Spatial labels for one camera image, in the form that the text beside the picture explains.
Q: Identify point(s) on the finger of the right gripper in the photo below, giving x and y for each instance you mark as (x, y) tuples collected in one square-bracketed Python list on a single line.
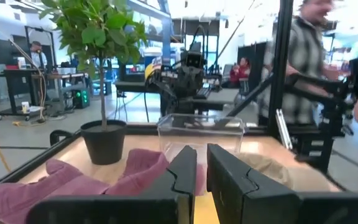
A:
[(184, 84), (197, 84)]

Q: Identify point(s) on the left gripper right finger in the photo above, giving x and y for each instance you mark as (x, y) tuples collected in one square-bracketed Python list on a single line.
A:
[(244, 199)]

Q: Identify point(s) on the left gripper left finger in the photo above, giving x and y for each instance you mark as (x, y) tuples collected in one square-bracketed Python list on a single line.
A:
[(154, 208)]

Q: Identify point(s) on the tan baseball cap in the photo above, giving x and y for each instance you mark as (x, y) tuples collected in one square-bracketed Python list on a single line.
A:
[(269, 169)]

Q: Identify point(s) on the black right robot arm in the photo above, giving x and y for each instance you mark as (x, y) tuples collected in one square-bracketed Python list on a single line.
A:
[(168, 90)]

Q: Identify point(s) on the blue steel column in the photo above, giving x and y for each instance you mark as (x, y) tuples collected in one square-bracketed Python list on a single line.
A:
[(166, 40)]

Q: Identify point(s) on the person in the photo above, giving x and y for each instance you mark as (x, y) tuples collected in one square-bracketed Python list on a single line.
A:
[(306, 56), (37, 57), (239, 73)]

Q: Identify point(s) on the clear plastic bin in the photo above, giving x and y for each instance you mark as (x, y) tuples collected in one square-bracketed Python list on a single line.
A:
[(197, 137)]

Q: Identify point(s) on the green plant in black pot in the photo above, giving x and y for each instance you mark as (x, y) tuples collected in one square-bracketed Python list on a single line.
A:
[(104, 146)]

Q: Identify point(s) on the white flat bar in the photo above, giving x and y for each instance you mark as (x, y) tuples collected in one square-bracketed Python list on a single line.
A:
[(284, 129)]

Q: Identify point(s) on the black box with green lights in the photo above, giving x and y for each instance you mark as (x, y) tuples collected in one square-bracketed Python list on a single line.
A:
[(81, 98)]

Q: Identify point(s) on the black rolling desk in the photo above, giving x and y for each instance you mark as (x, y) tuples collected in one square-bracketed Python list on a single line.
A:
[(14, 81)]

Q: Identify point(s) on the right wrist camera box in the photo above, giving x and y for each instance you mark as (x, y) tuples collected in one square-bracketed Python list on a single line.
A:
[(194, 59)]

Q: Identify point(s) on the black aluminium table frame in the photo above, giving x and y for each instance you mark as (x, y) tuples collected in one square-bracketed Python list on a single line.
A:
[(280, 62)]

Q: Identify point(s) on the black frame hook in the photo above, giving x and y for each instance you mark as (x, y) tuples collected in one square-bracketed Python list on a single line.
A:
[(54, 135)]

